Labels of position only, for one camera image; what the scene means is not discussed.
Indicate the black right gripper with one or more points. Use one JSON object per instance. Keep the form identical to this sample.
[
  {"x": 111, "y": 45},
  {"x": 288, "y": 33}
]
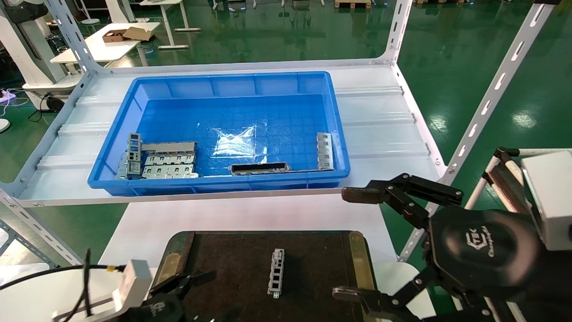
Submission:
[{"x": 482, "y": 250}]

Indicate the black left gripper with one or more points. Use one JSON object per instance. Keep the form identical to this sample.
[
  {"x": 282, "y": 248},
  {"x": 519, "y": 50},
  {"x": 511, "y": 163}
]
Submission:
[{"x": 165, "y": 311}]

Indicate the perforated silver metal part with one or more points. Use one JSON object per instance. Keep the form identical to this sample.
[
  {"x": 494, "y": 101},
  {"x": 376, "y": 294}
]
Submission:
[{"x": 277, "y": 273}]

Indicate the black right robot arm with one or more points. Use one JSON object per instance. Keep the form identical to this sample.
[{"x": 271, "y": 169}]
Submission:
[{"x": 554, "y": 286}]

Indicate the black container tray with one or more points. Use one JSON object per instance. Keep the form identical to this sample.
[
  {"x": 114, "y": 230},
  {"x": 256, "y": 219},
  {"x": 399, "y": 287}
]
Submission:
[{"x": 313, "y": 268}]

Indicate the small grey metal part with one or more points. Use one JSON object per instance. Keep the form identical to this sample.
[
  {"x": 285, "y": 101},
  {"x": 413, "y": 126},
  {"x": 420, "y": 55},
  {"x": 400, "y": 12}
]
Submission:
[{"x": 122, "y": 169}]

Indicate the dark hollow metal part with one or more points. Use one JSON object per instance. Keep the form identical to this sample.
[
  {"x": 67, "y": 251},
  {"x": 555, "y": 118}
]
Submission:
[{"x": 259, "y": 169}]

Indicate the long grey metal part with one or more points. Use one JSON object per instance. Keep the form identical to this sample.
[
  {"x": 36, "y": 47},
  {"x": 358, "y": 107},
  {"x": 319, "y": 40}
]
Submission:
[{"x": 170, "y": 146}]

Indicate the grey windowed metal part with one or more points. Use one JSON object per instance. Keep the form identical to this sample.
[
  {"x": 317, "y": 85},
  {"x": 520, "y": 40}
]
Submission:
[{"x": 133, "y": 154}]

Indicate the white slotted shelf rack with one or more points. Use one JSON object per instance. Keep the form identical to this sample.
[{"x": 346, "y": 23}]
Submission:
[{"x": 380, "y": 134}]

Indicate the white stand with black clamps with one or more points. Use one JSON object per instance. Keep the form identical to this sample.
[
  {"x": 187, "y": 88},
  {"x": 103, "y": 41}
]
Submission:
[{"x": 500, "y": 179}]

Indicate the clear plastic film bag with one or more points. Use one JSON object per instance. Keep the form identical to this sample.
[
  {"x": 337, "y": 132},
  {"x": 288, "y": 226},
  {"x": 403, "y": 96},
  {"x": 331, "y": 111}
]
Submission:
[{"x": 237, "y": 143}]

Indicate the blue plastic bin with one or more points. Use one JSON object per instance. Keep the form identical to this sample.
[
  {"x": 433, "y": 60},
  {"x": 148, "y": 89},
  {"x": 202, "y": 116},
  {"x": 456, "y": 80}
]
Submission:
[{"x": 232, "y": 116}]

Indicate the black round floor device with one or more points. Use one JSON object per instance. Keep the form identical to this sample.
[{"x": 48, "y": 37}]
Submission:
[{"x": 54, "y": 103}]

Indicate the wooden pallet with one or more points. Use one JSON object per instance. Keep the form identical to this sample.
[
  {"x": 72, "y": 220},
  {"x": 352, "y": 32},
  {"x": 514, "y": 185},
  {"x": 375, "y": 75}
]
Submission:
[{"x": 353, "y": 3}]

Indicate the white background table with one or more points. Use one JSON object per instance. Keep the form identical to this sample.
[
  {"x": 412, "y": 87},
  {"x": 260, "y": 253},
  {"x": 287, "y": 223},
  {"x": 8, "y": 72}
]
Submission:
[{"x": 98, "y": 47}]

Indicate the open cardboard box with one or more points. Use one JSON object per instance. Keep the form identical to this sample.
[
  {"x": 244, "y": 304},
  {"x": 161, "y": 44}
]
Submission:
[{"x": 127, "y": 34}]

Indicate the white floor power strip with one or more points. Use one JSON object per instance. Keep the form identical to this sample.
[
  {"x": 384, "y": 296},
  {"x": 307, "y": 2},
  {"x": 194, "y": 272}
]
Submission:
[{"x": 10, "y": 95}]

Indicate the white desk with metal legs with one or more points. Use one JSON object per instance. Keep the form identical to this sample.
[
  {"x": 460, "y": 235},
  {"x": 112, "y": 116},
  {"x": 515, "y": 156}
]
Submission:
[{"x": 172, "y": 22}]

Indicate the white background machine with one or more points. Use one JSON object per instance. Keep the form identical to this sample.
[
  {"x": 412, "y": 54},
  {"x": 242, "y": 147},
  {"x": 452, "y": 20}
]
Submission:
[{"x": 31, "y": 53}]

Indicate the white round base plate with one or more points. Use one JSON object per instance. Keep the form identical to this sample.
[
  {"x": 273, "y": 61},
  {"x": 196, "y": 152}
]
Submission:
[{"x": 393, "y": 279}]

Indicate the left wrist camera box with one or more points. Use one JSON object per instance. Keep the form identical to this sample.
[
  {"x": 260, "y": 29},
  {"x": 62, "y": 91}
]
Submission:
[{"x": 134, "y": 281}]

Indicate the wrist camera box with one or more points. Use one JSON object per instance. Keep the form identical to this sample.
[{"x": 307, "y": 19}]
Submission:
[
  {"x": 134, "y": 281},
  {"x": 552, "y": 197}
]

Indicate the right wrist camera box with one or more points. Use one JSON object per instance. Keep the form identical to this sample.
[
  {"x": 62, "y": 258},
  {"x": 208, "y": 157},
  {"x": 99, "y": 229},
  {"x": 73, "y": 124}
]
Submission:
[{"x": 552, "y": 197}]

